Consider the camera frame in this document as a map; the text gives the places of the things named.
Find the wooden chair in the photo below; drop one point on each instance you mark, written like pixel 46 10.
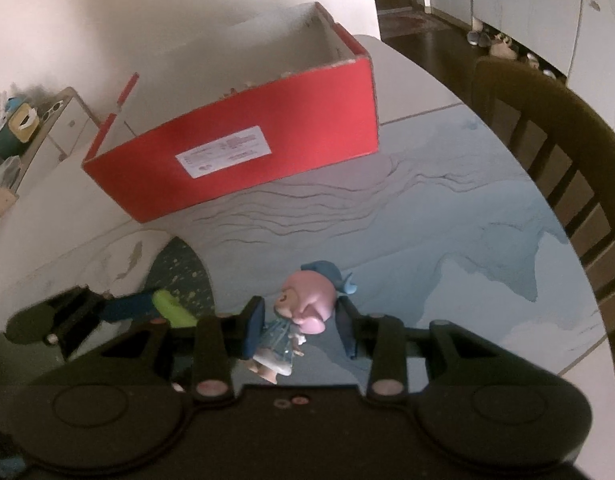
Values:
pixel 568 151

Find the white drawer cabinet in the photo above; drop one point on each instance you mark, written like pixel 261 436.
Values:
pixel 67 124

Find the white storage cabinet unit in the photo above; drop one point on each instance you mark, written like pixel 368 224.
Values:
pixel 577 37

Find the red cardboard storage box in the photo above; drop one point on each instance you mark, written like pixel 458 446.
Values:
pixel 286 92

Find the white slipper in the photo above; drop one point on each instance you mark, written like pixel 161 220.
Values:
pixel 503 50

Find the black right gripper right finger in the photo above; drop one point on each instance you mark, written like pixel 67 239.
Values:
pixel 471 396

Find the blue patterned table mat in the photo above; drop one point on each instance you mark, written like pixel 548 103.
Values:
pixel 441 223

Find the pink-headed doll figurine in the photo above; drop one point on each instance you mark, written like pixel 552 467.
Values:
pixel 307 301

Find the green toy piece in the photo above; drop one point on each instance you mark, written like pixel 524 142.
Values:
pixel 171 309

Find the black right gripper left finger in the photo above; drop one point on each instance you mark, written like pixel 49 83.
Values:
pixel 126 398

